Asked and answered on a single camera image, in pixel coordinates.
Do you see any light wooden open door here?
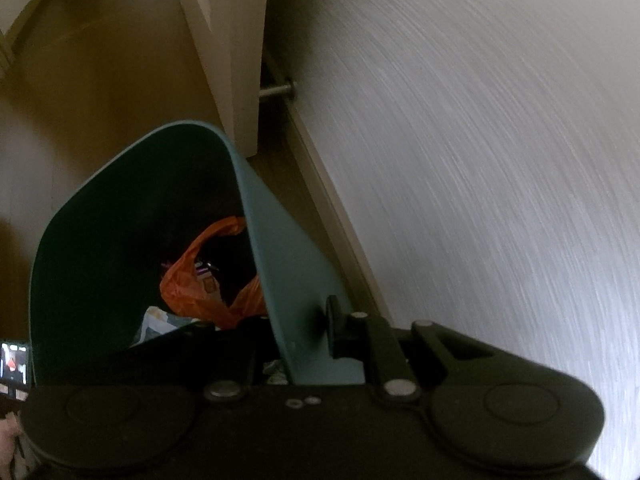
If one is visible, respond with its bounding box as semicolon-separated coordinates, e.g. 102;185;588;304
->
177;0;273;156

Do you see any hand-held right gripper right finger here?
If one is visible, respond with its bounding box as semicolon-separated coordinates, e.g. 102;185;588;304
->
325;295;506;403

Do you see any orange plastic bag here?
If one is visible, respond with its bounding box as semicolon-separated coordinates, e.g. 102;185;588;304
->
159;216;268;330

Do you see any teal plastic trash bin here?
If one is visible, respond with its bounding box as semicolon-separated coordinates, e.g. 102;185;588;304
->
27;120;366;391

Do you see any blue white packet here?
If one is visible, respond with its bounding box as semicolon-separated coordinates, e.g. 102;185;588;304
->
132;307;186;348

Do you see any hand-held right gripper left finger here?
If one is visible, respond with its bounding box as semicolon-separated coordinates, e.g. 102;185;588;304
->
95;317;258;403

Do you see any metal door stopper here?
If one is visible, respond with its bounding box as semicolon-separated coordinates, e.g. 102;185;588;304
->
259;79;296;103

